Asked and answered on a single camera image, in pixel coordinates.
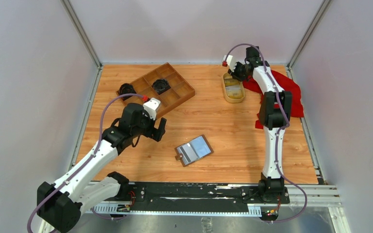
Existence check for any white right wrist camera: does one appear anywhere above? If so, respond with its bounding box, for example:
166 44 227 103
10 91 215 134
222 55 237 72

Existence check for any black coiled cable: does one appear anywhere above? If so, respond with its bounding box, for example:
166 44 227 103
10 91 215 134
152 78 171 95
119 83 137 97

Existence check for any black coiled cable upper right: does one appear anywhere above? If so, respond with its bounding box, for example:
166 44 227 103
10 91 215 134
152 78 171 95

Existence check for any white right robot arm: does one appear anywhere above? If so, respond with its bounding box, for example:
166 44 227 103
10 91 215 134
223 44 292 203

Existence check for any brown leather card holder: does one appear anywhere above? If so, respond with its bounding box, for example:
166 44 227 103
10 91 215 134
174 134 214 166

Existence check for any gold credit card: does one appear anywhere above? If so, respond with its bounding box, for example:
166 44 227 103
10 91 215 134
225 85 243 99

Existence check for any right aluminium corner post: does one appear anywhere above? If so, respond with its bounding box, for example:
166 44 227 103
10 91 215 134
287 0 333 69

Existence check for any aluminium corner post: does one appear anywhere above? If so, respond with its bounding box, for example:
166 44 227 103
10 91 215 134
61 0 103 68
287 0 333 69

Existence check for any slotted cable duct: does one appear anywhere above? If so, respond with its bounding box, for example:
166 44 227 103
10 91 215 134
86 203 262 217

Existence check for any brown wooden compartment tray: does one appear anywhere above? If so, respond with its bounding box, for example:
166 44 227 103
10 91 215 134
116 63 195 117

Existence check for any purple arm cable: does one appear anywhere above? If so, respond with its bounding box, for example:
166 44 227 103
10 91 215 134
27 93 149 233
226 43 308 224

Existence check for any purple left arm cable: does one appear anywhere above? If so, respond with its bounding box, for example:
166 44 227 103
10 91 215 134
27 93 149 233

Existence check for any left aluminium corner post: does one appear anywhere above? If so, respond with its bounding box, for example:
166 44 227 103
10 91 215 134
61 0 103 68

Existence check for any black coiled cable upper left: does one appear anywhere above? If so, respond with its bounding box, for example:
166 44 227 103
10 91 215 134
119 83 137 97

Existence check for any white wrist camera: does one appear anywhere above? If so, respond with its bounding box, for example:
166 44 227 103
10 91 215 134
222 55 237 72
143 98 161 120

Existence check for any beige oval tray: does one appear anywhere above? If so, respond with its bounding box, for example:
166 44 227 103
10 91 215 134
221 73 246 103

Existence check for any red cloth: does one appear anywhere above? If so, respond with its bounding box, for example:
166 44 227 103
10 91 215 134
242 69 305 130

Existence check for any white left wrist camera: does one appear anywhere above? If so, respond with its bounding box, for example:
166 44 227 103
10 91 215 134
143 98 161 120

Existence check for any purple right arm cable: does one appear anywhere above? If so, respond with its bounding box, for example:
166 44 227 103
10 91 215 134
226 43 308 224

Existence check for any aluminium table edge rail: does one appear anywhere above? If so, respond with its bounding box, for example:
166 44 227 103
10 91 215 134
70 64 104 166

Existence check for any gold card in tray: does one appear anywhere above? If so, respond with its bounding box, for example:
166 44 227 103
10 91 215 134
224 78 240 87

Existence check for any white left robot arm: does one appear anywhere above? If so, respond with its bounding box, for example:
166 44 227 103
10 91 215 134
36 98 166 233

